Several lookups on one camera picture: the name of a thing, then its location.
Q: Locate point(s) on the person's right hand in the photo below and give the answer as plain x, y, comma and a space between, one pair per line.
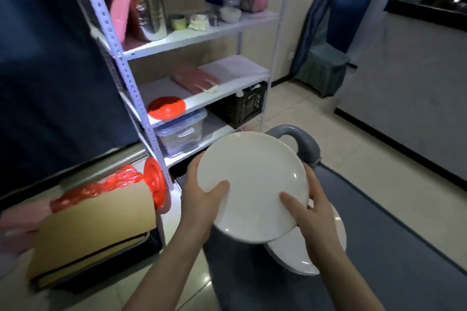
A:
319, 227

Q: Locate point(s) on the person's left hand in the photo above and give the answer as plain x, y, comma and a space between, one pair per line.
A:
199, 212

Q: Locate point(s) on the white round plate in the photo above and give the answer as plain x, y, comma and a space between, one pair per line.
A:
288, 252
251, 168

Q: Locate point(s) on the person's left forearm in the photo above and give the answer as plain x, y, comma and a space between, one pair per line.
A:
164, 278

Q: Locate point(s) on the grey service cart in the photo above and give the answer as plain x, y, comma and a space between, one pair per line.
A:
383, 267

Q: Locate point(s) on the clear container blue lid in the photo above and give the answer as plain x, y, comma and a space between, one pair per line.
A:
180, 136

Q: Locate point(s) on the black flat tray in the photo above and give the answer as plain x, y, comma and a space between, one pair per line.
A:
109, 259

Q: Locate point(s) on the brown cardboard box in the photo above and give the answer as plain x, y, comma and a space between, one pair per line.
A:
95, 227

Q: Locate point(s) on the red plastic lid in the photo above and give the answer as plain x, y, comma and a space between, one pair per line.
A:
166, 107

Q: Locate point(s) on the black plastic crate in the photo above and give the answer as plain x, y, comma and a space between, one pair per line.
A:
244, 106

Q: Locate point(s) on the white metal shelf rack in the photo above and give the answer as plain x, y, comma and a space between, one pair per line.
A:
240, 66

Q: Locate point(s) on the chair with grey-green cover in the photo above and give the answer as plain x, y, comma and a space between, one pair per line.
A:
324, 70

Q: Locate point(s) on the marble bar counter black top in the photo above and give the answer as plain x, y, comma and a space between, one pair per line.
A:
401, 84

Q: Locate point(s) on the crumpled white cloth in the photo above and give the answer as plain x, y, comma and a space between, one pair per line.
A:
199, 22

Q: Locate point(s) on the small green object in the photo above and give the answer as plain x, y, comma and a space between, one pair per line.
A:
177, 22

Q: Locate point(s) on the white bowl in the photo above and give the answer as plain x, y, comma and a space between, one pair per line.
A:
230, 14

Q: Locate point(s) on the shiny metal container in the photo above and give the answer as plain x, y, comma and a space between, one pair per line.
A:
149, 12

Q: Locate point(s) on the dark blue flat box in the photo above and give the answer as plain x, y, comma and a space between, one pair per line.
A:
217, 0

